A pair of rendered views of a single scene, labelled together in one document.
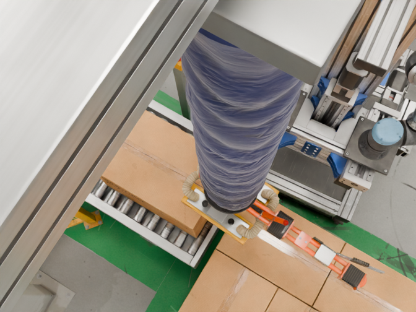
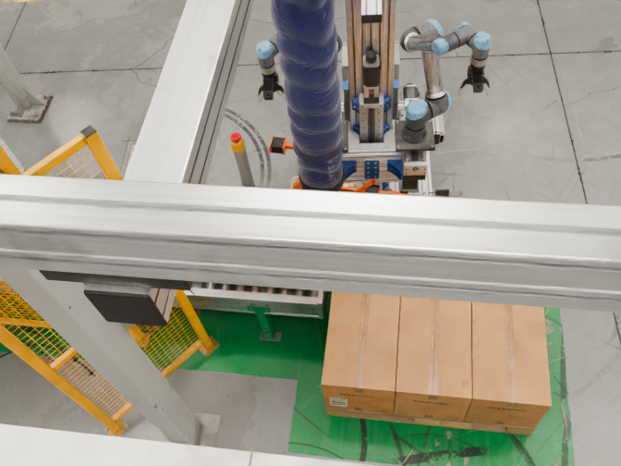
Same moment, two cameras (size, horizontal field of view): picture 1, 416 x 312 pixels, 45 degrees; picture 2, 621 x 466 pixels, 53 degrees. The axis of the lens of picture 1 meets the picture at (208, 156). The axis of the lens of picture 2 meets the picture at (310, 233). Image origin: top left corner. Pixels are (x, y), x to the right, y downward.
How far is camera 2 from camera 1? 1.62 m
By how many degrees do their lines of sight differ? 20
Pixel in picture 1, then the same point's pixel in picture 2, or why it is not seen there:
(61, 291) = (206, 420)
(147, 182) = not seen: hidden behind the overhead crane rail
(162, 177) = not seen: hidden behind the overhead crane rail
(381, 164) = (427, 143)
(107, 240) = (230, 357)
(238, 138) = (312, 25)
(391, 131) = (419, 106)
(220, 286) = (352, 312)
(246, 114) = not seen: outside the picture
